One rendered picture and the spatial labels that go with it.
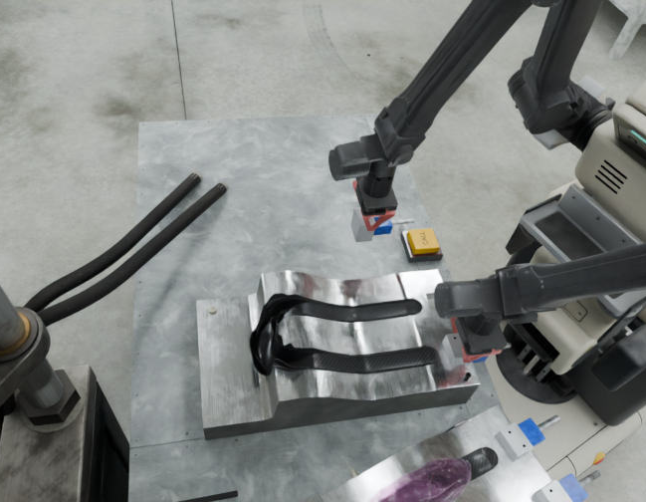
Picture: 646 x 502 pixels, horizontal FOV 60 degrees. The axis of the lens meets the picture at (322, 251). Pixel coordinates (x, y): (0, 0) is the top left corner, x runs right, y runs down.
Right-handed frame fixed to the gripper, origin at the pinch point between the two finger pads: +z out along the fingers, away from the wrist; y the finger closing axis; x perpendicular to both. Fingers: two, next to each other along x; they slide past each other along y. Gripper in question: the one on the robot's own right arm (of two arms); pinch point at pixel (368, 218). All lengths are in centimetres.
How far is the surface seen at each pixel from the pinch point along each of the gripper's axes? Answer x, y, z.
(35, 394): -63, 27, 6
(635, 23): 220, -193, 72
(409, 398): 0.5, 36.2, 8.5
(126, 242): -50, -5, 7
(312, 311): -14.9, 18.7, 3.4
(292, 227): -13.6, -11.6, 15.1
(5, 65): -130, -200, 96
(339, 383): -12.4, 33.5, 4.1
